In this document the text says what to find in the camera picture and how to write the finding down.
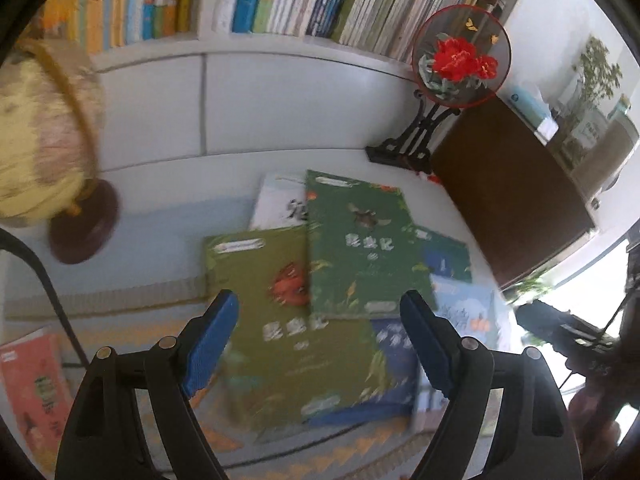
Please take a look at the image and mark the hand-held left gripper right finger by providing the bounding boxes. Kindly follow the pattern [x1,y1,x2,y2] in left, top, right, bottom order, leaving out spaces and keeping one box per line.
[400,289,583,480]

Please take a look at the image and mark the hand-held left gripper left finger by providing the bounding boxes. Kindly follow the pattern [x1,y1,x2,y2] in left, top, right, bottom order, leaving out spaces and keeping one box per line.
[55,289,241,480]

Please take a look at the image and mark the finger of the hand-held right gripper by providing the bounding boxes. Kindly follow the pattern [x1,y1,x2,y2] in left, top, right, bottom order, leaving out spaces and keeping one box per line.
[515,301,571,347]

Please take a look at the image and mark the blue book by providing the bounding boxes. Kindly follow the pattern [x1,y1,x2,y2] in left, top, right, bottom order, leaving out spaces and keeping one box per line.
[300,316,421,428]

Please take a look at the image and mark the white illustrated book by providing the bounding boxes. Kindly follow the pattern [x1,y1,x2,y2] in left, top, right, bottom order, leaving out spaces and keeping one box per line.
[427,272,512,353]
[248,172,310,233]

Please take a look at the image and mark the olive green book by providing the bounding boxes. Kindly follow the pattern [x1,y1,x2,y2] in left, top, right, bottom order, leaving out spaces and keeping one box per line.
[202,227,418,433]

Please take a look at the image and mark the green illustrated book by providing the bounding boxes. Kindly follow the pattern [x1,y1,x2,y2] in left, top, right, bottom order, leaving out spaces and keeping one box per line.
[412,226,473,285]

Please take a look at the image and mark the dark green book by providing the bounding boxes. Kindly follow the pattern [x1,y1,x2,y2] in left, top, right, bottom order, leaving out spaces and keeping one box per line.
[304,169,437,320]

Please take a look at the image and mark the row of colourful shelved books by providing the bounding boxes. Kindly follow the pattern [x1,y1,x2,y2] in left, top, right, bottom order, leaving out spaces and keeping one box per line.
[40,0,198,53]

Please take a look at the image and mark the person's right hand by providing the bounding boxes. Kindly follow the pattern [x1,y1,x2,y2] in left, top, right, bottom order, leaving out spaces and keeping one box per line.
[570,377,626,461]

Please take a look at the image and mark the patterned blue table mat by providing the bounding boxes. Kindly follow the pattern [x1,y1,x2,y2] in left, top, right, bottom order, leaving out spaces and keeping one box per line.
[0,195,501,480]

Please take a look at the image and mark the dark brown wooden cabinet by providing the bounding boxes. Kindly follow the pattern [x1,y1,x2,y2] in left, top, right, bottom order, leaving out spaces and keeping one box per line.
[430,95,598,291]

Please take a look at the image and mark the red book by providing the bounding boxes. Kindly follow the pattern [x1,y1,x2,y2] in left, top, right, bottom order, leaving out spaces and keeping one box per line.
[0,329,76,478]

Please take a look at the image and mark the blue and white tissue box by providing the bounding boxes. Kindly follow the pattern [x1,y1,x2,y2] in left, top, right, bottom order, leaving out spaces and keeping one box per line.
[507,82,558,141]

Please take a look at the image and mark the green potted plant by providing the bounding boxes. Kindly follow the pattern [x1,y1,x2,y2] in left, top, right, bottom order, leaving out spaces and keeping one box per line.
[550,35,626,171]

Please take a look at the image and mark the round embroidered fan ornament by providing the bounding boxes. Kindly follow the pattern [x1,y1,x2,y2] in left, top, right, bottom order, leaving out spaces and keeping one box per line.
[365,4,512,175]

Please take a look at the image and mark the beige globe on wooden stand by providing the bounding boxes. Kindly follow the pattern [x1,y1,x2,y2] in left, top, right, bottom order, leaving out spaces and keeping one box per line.
[0,40,121,266]

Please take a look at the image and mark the black cable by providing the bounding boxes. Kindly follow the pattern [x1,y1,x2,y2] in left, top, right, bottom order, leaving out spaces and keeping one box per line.
[0,227,86,376]

